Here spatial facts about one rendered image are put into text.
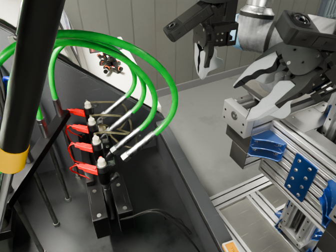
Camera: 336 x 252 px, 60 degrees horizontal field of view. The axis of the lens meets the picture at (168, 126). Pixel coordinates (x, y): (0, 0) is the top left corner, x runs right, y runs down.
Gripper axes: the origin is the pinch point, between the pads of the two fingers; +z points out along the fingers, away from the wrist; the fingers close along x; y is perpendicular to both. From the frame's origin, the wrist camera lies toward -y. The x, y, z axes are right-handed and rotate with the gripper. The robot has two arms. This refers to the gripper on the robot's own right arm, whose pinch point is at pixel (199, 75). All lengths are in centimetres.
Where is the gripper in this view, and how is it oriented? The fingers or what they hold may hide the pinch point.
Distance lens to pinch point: 77.2
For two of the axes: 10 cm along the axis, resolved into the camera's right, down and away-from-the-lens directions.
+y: 9.4, -2.1, 2.6
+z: 0.0, 7.8, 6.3
